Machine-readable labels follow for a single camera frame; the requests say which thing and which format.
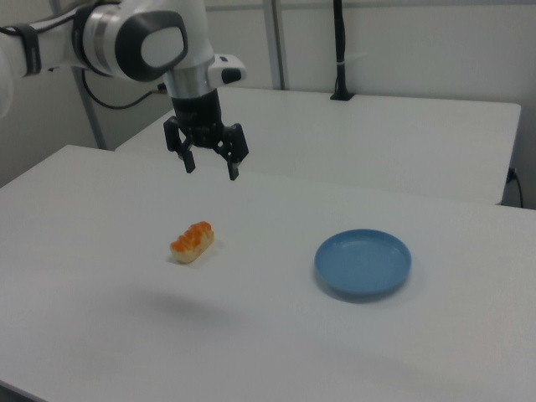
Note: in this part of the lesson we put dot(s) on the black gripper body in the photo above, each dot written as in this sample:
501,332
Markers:
197,117

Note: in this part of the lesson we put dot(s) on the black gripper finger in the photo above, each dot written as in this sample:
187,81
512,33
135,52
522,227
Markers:
188,157
235,144

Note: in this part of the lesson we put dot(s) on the bread roll with orange topping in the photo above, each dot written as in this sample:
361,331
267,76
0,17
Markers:
192,245

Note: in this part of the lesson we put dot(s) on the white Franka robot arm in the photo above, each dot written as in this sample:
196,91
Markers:
104,42

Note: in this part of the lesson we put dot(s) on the blue round plate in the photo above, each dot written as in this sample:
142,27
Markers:
360,268

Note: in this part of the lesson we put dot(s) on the aluminium frame post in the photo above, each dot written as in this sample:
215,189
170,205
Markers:
94,125
278,42

